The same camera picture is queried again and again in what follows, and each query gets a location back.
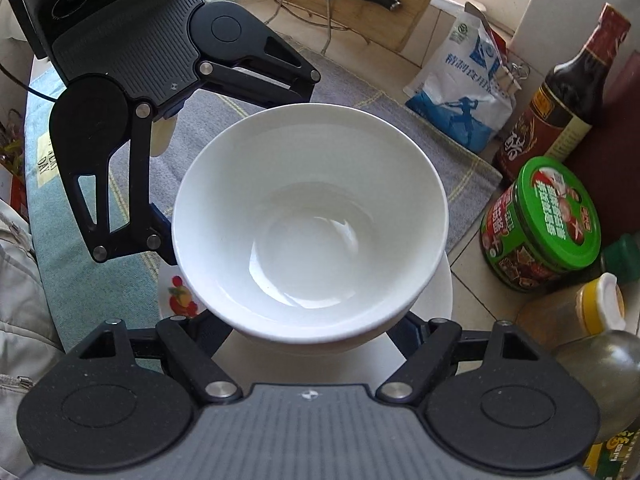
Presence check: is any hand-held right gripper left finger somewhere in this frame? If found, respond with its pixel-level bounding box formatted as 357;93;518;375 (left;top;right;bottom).
75;310;246;403

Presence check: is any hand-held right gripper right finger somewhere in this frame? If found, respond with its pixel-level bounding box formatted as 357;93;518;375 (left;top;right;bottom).
375;312;543;406

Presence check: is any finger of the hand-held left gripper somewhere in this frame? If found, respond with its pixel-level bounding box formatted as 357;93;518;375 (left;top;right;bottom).
197;17;322;109
56;104;177;267

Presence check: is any stained white plate fruit print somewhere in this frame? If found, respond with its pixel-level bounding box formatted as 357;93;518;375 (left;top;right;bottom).
156;252;455;387

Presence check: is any plain white bowl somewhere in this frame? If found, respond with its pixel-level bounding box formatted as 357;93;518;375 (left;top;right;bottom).
171;103;449;356

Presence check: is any person's left hand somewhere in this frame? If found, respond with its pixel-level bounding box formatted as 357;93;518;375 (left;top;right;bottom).
150;112;177;157

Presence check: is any grey checked dish towel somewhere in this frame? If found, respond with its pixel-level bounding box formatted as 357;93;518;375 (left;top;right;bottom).
25;30;503;351

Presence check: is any colourful printed bag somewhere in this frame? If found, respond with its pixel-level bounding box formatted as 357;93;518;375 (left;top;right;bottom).
0;110;31;221

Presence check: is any bamboo cutting board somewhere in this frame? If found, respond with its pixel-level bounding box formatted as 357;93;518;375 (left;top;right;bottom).
240;0;453;53

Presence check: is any person's beige jacket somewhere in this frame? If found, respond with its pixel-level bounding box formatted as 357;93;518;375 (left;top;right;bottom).
0;195;68;476

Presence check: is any white and blue salt bag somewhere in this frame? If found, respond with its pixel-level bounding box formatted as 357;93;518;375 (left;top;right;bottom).
404;2;516;156

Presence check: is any green lid sauce jar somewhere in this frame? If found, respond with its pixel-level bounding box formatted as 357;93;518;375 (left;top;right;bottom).
480;156;602;293

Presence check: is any yellow cap spice bottle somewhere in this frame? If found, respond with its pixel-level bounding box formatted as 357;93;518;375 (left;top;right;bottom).
515;272;626;348

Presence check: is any clear glass bottle red cap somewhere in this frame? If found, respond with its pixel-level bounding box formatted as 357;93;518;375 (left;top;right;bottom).
552;327;640;446

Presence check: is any green cap spice bottle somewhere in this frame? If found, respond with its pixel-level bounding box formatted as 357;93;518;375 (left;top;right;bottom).
600;234;640;286

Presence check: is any yellow printed packet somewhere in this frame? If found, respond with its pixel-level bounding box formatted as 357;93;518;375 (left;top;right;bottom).
582;430;640;480

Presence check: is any dark vinegar bottle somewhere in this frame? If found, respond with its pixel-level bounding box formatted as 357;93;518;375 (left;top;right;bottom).
492;2;632;186

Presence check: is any metal wire rack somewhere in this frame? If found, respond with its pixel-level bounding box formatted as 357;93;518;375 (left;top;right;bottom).
262;0;371;58

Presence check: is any black cable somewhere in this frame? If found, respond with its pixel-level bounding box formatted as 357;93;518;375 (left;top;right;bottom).
0;62;68;103

